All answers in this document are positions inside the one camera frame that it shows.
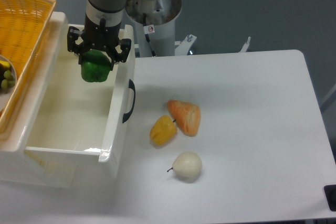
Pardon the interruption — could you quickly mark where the green grapes bunch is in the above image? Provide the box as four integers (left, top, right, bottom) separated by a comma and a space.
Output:
1, 70, 16, 90

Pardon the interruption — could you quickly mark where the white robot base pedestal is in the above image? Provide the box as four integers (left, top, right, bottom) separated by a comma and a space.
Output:
125, 0, 197, 57

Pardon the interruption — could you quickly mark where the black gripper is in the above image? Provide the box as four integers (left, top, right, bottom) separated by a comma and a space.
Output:
67, 18, 131, 71

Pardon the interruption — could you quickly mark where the white upper drawer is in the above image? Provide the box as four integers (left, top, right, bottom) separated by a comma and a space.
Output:
25, 40, 135, 177

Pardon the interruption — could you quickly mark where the yellow fruit on plate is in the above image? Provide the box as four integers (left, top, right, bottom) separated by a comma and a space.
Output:
0, 60, 11, 70

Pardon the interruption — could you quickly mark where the black drawer handle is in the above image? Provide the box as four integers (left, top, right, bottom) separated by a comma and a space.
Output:
122, 79, 136, 123

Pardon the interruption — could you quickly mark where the white bracket behind table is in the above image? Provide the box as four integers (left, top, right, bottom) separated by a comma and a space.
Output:
239, 36, 251, 52

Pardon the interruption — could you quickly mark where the black object at table edge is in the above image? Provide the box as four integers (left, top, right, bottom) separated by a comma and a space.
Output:
323, 185, 336, 211

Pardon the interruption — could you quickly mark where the green bell pepper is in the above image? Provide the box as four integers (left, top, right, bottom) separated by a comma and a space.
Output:
81, 50, 111, 82

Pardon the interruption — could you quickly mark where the white pear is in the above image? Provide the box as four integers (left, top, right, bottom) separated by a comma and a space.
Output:
166, 151, 203, 180

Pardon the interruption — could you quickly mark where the orange bread piece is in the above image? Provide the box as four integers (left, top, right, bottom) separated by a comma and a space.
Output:
167, 100, 201, 136

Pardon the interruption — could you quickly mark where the yellow woven basket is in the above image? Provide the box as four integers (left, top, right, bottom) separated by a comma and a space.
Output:
1, 0, 56, 133

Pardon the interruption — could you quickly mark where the white drawer cabinet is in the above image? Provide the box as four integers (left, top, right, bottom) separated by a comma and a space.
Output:
1, 12, 75, 188

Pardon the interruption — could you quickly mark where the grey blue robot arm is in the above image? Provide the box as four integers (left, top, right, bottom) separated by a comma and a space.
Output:
67, 0, 132, 67

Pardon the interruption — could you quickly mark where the yellow bell pepper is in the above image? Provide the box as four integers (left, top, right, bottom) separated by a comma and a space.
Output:
150, 115, 177, 146

